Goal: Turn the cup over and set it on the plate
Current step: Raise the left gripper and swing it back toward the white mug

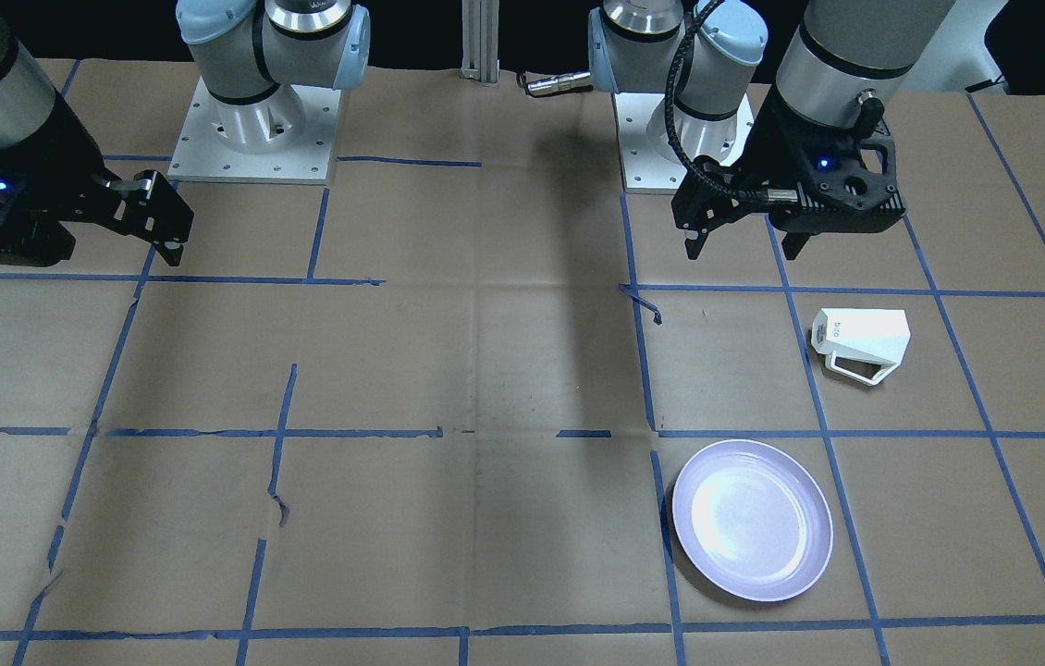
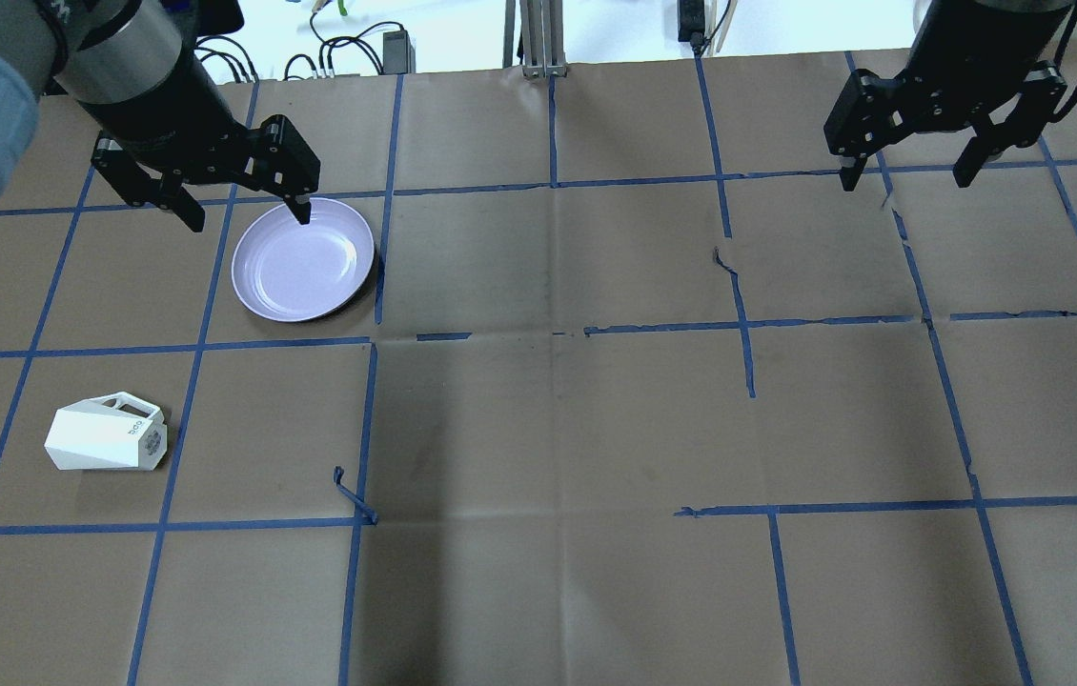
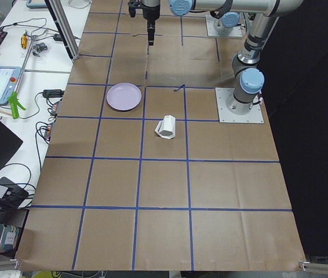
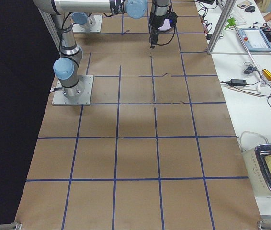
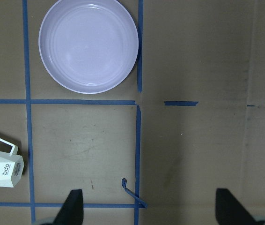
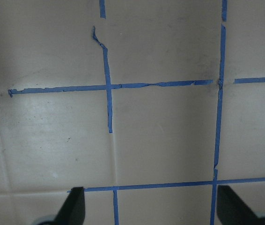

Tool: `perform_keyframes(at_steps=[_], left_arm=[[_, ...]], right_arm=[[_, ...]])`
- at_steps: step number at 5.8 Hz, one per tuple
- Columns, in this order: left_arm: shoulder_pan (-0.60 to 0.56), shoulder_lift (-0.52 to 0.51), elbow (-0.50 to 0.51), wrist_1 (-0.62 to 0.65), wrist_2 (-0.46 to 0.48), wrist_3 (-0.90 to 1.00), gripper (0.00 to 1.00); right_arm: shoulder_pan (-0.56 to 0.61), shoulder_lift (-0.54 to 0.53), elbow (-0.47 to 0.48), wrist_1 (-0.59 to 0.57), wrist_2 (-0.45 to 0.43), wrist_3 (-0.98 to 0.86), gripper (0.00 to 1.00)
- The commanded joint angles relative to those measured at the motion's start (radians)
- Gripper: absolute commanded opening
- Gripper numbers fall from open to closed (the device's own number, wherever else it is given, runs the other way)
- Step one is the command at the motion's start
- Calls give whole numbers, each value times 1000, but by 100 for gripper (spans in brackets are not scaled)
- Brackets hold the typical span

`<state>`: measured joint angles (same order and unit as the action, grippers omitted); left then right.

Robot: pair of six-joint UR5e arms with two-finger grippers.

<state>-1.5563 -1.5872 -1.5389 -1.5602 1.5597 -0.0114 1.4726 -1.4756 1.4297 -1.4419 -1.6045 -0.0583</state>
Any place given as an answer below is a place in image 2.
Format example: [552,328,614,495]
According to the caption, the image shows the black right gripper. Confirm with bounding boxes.
[823,8,1069,192]

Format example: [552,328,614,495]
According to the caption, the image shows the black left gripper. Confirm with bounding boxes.
[78,64,321,233]

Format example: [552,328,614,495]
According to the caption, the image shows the white angular cup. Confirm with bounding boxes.
[45,392,170,472]

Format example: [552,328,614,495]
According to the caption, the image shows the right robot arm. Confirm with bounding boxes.
[824,1,1077,192]

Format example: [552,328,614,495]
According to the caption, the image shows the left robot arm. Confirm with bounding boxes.
[0,1,321,232]

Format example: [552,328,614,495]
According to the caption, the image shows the lavender plate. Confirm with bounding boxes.
[230,198,377,324]

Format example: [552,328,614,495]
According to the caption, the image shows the black power adapter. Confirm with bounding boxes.
[380,28,416,75]

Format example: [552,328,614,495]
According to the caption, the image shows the black power strip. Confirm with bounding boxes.
[675,0,708,50]

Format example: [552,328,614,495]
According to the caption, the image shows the black cables on floor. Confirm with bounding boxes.
[188,10,406,83]

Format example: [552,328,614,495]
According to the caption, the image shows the aluminium frame post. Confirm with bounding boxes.
[502,1,568,81]

